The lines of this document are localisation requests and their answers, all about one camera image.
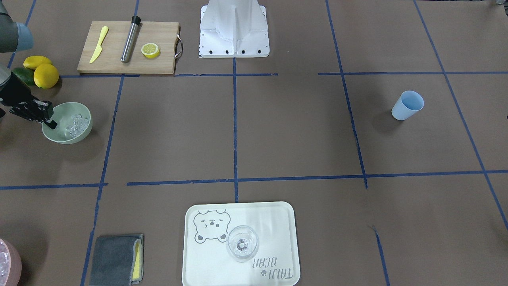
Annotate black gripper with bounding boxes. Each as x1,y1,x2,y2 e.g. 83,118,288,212
0,73,58,130

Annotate mint green bowl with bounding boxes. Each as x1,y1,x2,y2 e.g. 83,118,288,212
42,102,94,145

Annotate light blue plastic cup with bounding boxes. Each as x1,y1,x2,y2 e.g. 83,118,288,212
391,91,424,121

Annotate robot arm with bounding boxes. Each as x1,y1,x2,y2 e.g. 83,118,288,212
0,3,58,129

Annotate ice cubes in green bowl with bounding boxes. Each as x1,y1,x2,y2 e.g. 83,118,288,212
66,114,90,138

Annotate pink bowl with ice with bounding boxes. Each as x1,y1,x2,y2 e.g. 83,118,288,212
0,239,22,286

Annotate yellow lemon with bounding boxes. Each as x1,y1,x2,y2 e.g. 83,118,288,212
23,56,52,71
33,64,60,89

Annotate green lime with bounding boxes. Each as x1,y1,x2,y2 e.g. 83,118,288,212
12,67,36,86

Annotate yellow plastic knife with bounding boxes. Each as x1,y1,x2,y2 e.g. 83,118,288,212
89,26,109,64

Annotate wooden cutting board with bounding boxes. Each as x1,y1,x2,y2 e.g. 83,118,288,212
77,21,181,75

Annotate lemon half slice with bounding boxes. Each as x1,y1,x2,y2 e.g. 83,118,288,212
141,43,160,59

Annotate grey folded cloth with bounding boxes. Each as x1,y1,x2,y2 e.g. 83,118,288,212
89,234,144,286

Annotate cream bear tray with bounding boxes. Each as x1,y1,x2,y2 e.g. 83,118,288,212
182,201,301,286

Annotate clear wine glass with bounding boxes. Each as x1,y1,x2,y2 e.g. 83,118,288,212
227,226,260,263

